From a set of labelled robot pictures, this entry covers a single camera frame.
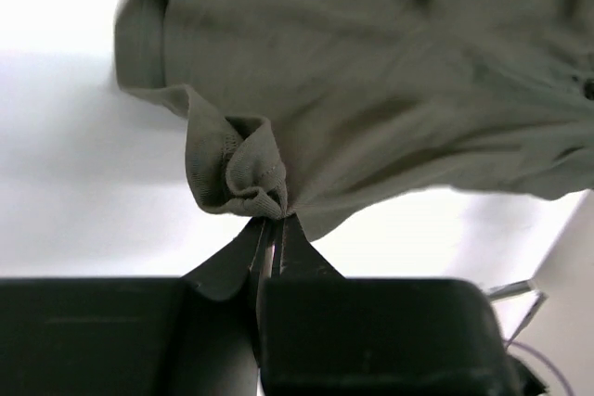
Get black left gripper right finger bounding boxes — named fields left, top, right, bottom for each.
left=259, top=217, right=515, bottom=395

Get olive green shorts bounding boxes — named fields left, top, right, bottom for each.
left=114, top=0, right=593, bottom=240

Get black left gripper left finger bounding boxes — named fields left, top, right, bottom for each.
left=1, top=219, right=267, bottom=395

